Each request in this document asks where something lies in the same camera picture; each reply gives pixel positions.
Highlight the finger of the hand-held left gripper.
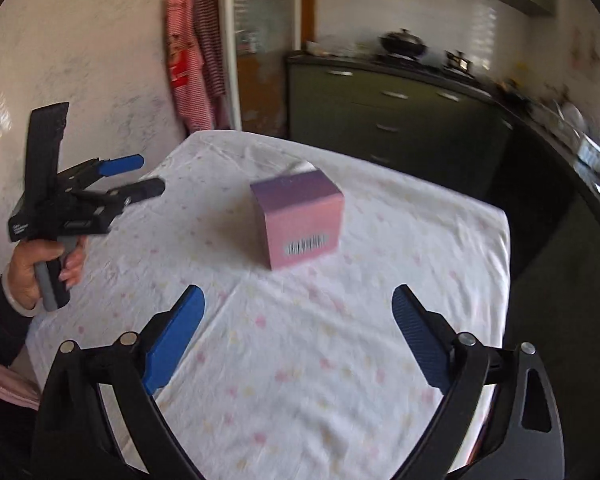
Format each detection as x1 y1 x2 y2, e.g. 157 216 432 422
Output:
97 155 145 177
107 177 166 206

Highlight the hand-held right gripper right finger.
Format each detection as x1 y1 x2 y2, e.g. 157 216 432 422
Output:
391 284 566 480

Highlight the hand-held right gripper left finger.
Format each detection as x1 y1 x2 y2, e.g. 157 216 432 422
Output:
32 284 206 480

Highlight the person's left forearm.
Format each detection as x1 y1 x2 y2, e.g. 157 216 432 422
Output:
0 277 33 366

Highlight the person's left hand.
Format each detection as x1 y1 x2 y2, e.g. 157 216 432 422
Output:
2 237 87 311

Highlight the white dotted tablecloth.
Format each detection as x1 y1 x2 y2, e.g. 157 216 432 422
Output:
30 130 511 480

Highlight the red striped apron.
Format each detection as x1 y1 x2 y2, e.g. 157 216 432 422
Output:
166 0 228 133

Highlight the pink tissue box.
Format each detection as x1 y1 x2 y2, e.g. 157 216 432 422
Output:
250 160 343 271

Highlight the glass panel door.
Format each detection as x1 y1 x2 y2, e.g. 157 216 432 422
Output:
219 0 318 138

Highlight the dark green kitchen cabinet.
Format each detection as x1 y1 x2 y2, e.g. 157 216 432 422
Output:
286 51 600 411

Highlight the pile of kitchenware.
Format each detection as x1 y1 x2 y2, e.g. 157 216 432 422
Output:
500 75 600 171

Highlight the metal kettle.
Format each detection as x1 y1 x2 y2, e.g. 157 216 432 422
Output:
444 50 476 73

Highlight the black wok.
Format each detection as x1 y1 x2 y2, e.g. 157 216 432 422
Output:
377 29 428 58

